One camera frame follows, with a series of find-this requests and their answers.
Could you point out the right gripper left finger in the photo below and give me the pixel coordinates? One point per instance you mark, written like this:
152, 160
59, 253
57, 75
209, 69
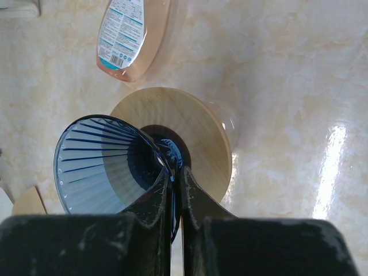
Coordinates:
136, 241

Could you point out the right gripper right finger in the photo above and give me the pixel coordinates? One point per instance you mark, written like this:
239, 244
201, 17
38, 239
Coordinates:
215, 242

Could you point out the blue glass dripper cone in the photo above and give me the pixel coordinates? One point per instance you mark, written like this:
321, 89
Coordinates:
104, 165

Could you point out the brown paper coffee filter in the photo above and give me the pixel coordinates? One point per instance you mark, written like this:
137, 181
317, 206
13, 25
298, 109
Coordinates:
29, 202

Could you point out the clear glass carafe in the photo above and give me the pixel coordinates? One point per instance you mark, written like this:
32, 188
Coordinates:
228, 120

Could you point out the pink detergent bottle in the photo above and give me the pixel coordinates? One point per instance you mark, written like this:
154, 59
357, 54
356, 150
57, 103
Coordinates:
130, 37

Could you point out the beige canvas tote bag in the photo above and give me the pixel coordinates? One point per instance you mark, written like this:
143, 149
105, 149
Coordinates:
19, 9

